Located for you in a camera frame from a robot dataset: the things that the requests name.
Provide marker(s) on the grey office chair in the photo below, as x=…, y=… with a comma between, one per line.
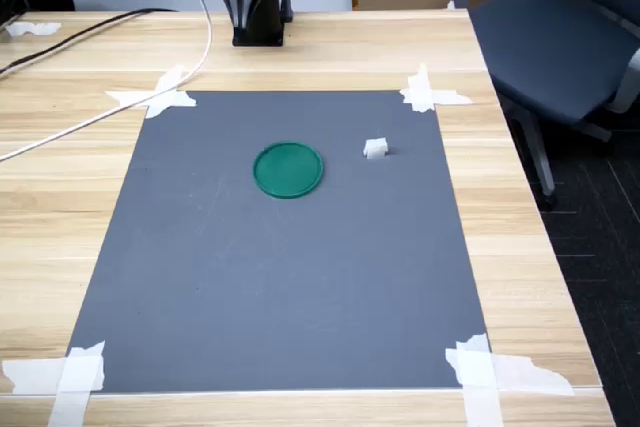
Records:
x=550, y=47

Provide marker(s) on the round green lid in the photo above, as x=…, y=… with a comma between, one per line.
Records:
x=287, y=172

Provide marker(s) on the small white tape scrap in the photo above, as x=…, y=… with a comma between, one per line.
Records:
x=30, y=28

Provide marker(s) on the dark grey mat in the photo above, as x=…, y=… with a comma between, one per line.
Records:
x=250, y=272

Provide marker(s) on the white tape cross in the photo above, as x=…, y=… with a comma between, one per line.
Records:
x=475, y=372
x=75, y=377
x=422, y=94
x=165, y=97

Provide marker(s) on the small white plastic terminal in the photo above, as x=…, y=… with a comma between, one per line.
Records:
x=374, y=149

